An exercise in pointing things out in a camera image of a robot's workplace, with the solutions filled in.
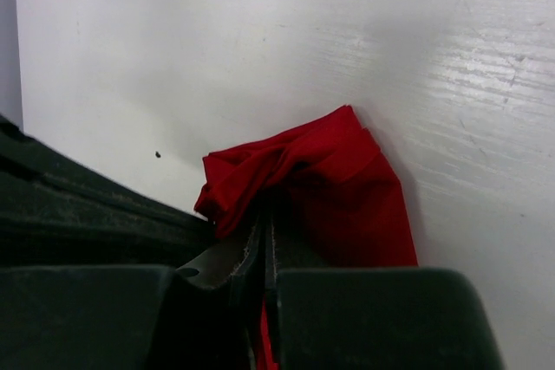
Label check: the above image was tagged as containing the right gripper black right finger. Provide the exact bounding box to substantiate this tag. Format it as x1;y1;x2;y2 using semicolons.
264;209;328;344

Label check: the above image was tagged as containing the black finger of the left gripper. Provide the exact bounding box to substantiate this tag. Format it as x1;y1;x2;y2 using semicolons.
1;119;216;266

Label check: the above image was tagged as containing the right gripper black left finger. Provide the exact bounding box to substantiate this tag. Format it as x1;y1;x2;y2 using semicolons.
177;214;263;369

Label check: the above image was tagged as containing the red cloth napkin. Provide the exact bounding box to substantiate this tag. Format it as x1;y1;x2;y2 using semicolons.
195;106;417;369

